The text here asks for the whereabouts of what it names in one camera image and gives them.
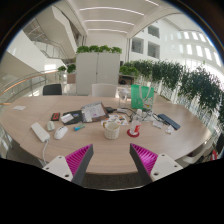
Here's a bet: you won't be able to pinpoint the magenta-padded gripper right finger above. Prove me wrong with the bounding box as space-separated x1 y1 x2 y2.
129 142 184 185

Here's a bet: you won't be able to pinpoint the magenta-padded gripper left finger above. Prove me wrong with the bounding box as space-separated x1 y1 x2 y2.
42 143 95 186

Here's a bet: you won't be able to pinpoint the white computer mouse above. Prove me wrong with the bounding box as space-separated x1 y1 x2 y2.
53 125 69 141

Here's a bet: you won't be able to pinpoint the small clear wrapped packet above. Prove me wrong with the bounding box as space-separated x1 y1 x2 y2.
165 124 175 135

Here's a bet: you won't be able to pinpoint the white flat packet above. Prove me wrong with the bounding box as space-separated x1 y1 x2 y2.
152 119 164 129

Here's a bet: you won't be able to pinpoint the small grey-white mouse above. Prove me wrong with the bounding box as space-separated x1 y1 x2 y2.
46 120 56 132

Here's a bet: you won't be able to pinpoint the dark blue keyboard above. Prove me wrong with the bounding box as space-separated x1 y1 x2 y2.
157 113 182 131

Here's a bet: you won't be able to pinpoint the small blue-green tube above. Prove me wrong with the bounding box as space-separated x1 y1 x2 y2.
73 123 86 132

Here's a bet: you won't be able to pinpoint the flat round red coaster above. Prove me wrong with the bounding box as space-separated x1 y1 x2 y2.
126 128 141 138

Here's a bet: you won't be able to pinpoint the small red-black case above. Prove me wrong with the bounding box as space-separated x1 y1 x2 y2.
50 112 61 122

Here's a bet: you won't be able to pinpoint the black notebook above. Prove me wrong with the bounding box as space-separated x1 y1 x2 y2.
62 110 84 126

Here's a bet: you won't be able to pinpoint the printed booklet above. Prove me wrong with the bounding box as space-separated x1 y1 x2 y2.
80 101 110 123

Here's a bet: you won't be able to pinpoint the colourful sticker sheet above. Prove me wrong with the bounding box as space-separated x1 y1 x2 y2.
100 113 130 127

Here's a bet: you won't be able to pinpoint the white paper sheet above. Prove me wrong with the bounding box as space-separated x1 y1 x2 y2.
12 105 27 112

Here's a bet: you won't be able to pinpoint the green tote bag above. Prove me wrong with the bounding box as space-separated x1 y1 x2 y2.
130 84 155 111

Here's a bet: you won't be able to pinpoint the black power adapter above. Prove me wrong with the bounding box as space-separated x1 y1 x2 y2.
104 106 117 114

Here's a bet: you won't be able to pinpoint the black chair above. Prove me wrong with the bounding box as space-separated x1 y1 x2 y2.
42 83 63 96

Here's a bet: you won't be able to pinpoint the clear glass jug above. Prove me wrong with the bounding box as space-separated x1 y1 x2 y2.
118 87 130 108

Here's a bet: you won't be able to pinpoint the green hedge plants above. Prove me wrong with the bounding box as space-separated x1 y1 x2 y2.
119 59 224 124

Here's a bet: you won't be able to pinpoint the wooden handrail glass railing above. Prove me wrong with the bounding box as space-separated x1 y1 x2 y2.
0 69 59 105

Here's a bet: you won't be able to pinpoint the potted green plants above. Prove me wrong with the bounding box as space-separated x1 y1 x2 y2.
56 63 77 74

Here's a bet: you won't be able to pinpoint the white cabinet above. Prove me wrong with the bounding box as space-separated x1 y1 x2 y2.
75 52 121 97

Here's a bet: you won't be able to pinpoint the green plants on cabinet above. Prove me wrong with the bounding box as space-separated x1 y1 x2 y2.
75 44 123 55

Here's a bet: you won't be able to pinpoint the ceiling light strips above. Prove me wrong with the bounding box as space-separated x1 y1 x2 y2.
78 0 161 34

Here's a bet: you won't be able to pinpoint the white power strip cable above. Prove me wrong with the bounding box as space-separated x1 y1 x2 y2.
41 139 50 164

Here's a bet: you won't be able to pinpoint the black cable bundle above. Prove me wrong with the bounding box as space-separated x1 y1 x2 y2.
114 106 161 123

